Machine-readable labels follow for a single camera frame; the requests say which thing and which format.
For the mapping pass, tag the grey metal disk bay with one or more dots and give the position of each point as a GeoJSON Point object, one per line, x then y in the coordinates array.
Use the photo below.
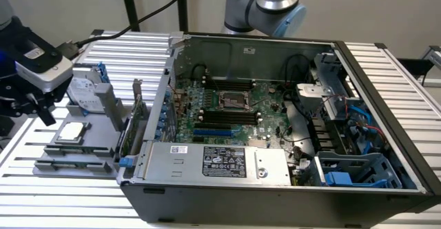
{"type": "Point", "coordinates": [327, 94]}

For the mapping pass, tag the silver CPU chip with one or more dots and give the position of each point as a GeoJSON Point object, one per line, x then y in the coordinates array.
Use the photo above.
{"type": "Point", "coordinates": [71, 134]}

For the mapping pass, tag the grey parts rack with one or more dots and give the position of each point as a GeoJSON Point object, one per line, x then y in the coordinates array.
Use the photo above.
{"type": "Point", "coordinates": [103, 125]}

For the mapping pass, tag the blue case latch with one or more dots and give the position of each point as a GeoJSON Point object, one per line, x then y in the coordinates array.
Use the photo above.
{"type": "Point", "coordinates": [126, 161]}

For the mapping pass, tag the long black expansion slot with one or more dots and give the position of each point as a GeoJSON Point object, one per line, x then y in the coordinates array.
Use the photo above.
{"type": "Point", "coordinates": [214, 126]}

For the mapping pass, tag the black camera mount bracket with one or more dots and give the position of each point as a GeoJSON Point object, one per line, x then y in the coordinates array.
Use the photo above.
{"type": "Point", "coordinates": [31, 37]}

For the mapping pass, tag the blue expansion slot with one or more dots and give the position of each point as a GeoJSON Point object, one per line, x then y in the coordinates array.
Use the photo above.
{"type": "Point", "coordinates": [213, 132]}

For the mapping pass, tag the short black expansion slot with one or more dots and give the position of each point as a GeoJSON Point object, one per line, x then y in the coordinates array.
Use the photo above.
{"type": "Point", "coordinates": [203, 139]}

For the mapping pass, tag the blue disk carrier bracket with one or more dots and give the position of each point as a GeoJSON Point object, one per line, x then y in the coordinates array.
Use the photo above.
{"type": "Point", "coordinates": [103, 72]}

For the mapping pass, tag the white sticker label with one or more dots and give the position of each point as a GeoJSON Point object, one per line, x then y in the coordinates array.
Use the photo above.
{"type": "Point", "coordinates": [249, 50]}

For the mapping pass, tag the green graphics card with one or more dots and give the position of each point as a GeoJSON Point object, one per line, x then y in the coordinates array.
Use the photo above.
{"type": "Point", "coordinates": [135, 125]}

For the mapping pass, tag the black stand pole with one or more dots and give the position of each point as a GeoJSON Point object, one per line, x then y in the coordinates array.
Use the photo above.
{"type": "Point", "coordinates": [183, 4]}
{"type": "Point", "coordinates": [130, 4]}

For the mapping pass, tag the metal CPU socket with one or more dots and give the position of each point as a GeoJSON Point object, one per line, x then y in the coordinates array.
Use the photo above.
{"type": "Point", "coordinates": [234, 100]}

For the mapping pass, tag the silver hard disk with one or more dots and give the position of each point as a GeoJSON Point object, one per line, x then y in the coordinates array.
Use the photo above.
{"type": "Point", "coordinates": [85, 92]}

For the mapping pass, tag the blue plastic drive cage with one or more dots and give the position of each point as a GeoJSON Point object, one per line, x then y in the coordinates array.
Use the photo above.
{"type": "Point", "coordinates": [366, 167]}

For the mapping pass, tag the silver power supply unit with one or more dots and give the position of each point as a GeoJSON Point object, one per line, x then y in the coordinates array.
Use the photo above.
{"type": "Point", "coordinates": [193, 164]}

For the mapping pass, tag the black open PC case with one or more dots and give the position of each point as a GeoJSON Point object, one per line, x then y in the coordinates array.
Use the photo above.
{"type": "Point", "coordinates": [277, 203]}

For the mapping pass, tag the aluminium frame profile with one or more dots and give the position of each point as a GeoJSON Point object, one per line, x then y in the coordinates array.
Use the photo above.
{"type": "Point", "coordinates": [431, 58]}

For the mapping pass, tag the green motherboard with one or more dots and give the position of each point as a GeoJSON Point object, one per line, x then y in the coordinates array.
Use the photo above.
{"type": "Point", "coordinates": [266, 125]}

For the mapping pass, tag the black RAM slot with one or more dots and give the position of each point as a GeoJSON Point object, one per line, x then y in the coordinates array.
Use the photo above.
{"type": "Point", "coordinates": [230, 122]}
{"type": "Point", "coordinates": [233, 88]}
{"type": "Point", "coordinates": [231, 115]}
{"type": "Point", "coordinates": [233, 79]}
{"type": "Point", "coordinates": [233, 85]}
{"type": "Point", "coordinates": [231, 112]}
{"type": "Point", "coordinates": [233, 82]}
{"type": "Point", "coordinates": [230, 119]}

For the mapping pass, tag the white grey wrist camera box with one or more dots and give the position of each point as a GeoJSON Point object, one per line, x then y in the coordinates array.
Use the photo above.
{"type": "Point", "coordinates": [49, 71]}

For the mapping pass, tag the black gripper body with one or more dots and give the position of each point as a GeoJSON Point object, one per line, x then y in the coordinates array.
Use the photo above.
{"type": "Point", "coordinates": [14, 102]}

